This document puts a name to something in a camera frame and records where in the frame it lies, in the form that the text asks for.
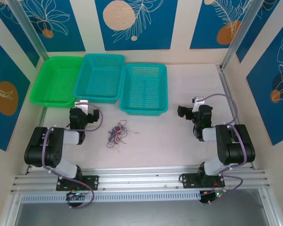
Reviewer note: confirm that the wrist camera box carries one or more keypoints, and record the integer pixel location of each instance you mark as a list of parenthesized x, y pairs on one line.
[(198, 101), (82, 103)]

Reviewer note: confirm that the teal plastic basket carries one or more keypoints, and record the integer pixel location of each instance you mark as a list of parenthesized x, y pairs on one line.
[(99, 77), (143, 91)]

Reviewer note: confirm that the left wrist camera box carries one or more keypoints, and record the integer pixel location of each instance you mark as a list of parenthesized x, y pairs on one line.
[(82, 103)]

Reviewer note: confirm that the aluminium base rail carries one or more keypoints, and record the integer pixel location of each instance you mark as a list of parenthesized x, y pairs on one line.
[(141, 176)]

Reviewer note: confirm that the aluminium corner post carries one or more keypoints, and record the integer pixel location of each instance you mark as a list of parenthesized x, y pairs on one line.
[(28, 28), (240, 33)]

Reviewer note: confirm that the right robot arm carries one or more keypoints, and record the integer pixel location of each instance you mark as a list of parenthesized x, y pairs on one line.
[(235, 146)]

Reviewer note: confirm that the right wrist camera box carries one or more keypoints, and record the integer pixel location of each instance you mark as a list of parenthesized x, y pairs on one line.
[(198, 101)]

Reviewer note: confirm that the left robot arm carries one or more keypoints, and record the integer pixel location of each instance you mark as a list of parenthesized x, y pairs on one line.
[(37, 146)]

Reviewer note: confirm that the green plastic basket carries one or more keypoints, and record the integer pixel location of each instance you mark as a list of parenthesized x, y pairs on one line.
[(54, 82)]

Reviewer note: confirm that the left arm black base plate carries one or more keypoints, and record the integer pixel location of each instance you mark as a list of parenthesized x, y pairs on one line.
[(92, 181)]

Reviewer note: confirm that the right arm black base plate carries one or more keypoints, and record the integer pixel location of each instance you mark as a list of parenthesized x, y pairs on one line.
[(188, 181)]

